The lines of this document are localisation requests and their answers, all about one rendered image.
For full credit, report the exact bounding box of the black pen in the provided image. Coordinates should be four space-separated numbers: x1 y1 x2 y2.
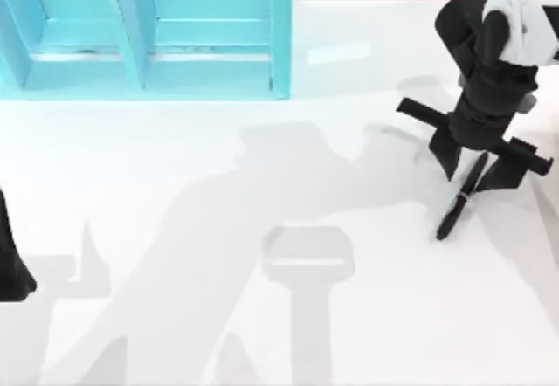
436 153 489 242

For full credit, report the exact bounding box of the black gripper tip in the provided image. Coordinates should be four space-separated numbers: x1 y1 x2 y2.
0 188 38 304

